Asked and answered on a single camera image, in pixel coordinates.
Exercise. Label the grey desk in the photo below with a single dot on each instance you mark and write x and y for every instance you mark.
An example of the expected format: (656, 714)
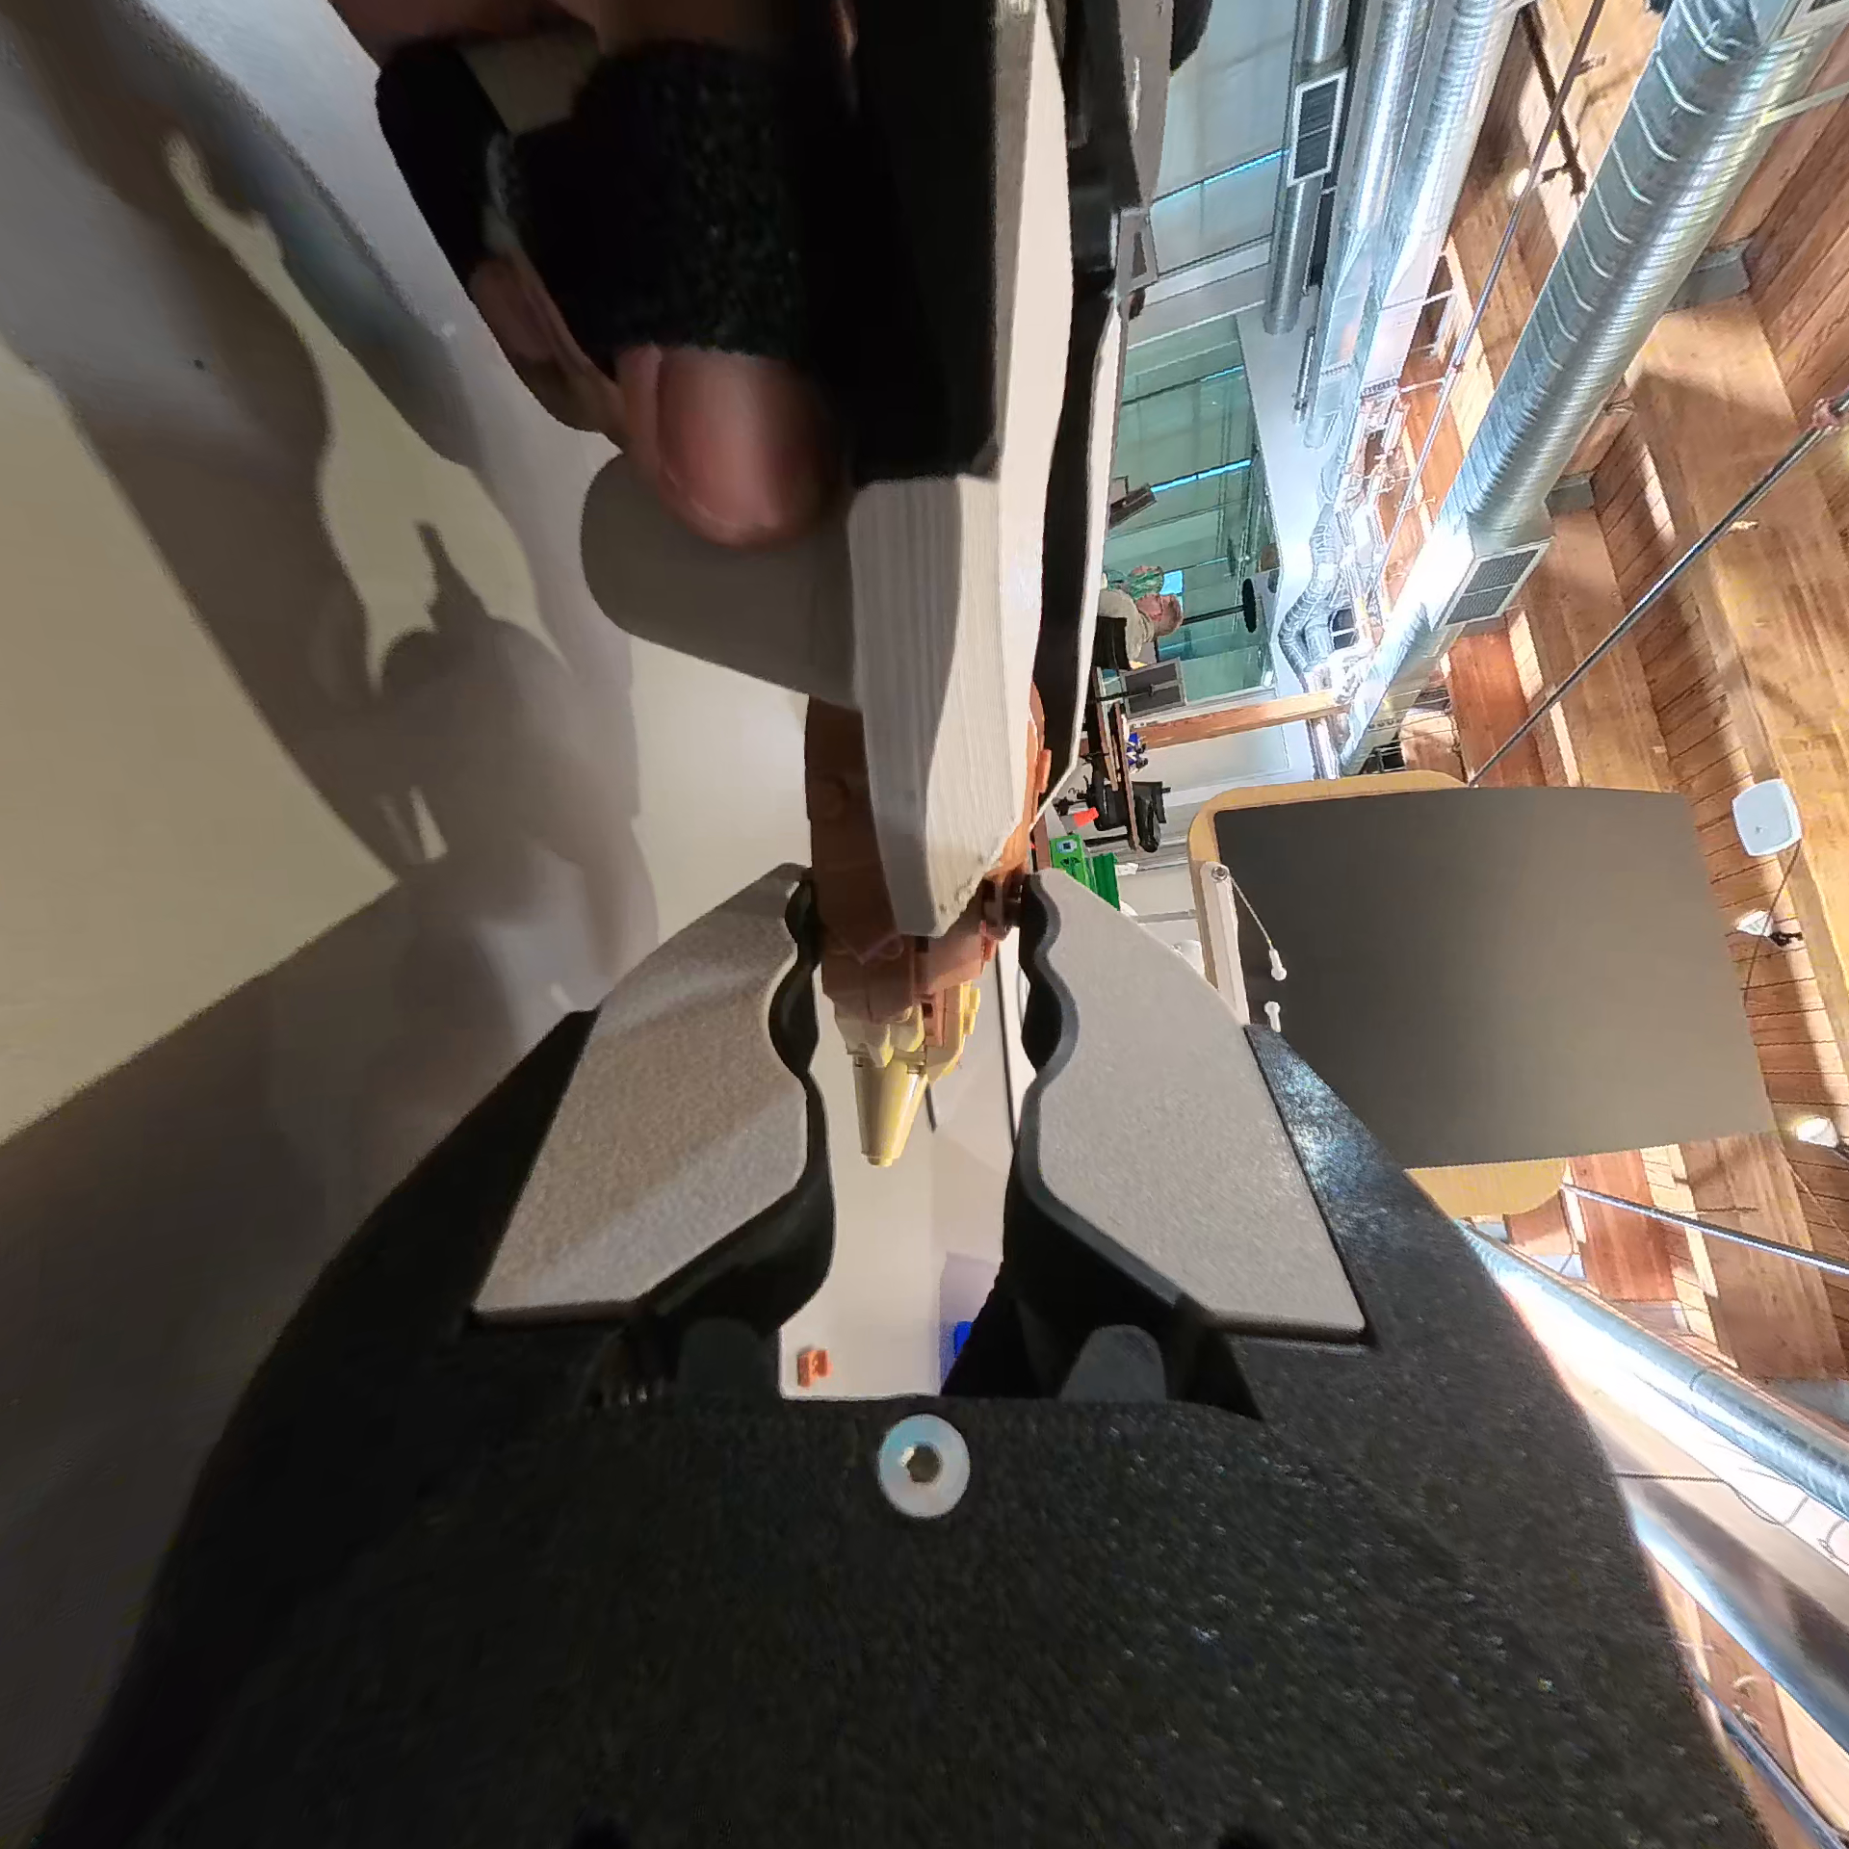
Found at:
(174, 723)

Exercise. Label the dark padded wooden chair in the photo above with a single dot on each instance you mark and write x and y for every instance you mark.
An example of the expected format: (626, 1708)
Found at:
(1488, 982)

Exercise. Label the silver ventilation duct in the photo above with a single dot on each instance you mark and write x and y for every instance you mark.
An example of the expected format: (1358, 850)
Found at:
(1705, 1388)
(1394, 174)
(1618, 274)

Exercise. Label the black office chair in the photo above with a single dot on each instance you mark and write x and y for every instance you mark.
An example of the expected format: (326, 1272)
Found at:
(1119, 802)

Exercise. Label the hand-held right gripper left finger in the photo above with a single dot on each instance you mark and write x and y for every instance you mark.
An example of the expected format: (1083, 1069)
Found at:
(666, 1127)

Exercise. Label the brown brick model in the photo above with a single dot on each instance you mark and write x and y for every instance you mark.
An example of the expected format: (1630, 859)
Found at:
(896, 998)

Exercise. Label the green box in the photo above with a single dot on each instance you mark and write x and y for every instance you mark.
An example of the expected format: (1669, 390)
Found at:
(1083, 864)

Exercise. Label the white air vent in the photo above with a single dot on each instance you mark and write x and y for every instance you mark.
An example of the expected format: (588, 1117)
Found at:
(1496, 581)

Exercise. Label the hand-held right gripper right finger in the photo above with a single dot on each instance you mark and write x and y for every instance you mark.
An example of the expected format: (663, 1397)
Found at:
(1170, 1141)

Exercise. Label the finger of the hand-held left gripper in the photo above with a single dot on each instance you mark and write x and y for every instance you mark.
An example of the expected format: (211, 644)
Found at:
(939, 693)
(1105, 476)

